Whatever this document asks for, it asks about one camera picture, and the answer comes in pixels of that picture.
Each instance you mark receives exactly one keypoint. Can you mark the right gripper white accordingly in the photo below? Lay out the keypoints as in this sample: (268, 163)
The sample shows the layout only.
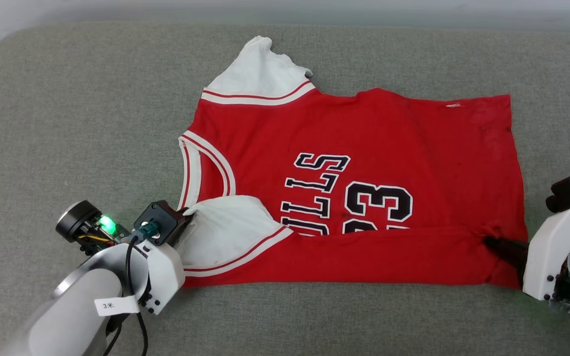
(547, 257)

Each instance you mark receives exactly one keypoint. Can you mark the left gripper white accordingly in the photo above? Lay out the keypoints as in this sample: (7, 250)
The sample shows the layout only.
(166, 277)

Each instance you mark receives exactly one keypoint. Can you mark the red white basketball jersey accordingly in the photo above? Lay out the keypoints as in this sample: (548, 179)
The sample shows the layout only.
(389, 133)

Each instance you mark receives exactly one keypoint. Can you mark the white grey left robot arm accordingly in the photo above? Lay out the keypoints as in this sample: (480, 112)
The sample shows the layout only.
(77, 306)

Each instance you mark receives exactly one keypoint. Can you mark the white paper label tag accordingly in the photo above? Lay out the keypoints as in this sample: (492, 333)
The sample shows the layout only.
(117, 305)

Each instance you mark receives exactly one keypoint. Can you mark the grey fabric sofa cushion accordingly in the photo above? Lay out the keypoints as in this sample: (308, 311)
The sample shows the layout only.
(92, 123)

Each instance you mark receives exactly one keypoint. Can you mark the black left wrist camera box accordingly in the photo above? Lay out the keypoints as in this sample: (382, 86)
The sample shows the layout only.
(159, 217)

